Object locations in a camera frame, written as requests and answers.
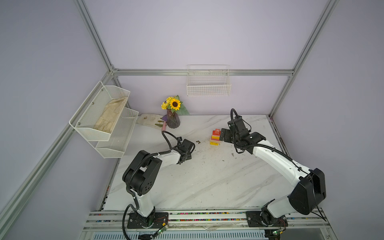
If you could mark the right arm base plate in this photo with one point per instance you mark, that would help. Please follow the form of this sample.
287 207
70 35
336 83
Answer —
264 219

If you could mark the white lower mesh shelf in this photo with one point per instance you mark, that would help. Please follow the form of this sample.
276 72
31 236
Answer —
116 146

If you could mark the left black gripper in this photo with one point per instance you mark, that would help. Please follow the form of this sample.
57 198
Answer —
189 156

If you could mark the aluminium front rail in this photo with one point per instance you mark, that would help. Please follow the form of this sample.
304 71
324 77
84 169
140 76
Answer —
209 225

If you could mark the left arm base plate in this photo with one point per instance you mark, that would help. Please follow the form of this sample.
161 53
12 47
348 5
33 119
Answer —
153 221

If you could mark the sunflower bouquet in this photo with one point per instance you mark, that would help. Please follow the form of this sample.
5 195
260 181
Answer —
175 106

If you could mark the white wire wall basket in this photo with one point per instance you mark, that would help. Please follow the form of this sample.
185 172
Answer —
208 80

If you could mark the white upper mesh shelf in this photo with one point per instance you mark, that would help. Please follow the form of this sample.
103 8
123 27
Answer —
85 118

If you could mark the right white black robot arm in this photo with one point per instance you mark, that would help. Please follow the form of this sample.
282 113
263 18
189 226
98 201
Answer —
309 185

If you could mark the pink tube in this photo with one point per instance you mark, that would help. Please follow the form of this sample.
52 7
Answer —
164 126

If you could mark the white cloth on table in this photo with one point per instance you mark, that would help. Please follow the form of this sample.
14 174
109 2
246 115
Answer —
151 120

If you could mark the beige cloth in shelf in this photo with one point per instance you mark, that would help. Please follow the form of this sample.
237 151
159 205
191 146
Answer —
109 117

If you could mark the white mesh shelf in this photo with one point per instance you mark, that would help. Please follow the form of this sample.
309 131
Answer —
85 118
116 146

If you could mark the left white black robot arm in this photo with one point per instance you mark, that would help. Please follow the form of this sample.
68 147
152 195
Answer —
142 172

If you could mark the dark purple glass vase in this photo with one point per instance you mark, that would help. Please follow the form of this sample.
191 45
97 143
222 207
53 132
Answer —
173 120

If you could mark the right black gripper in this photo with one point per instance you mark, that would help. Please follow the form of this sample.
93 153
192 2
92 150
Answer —
225 132

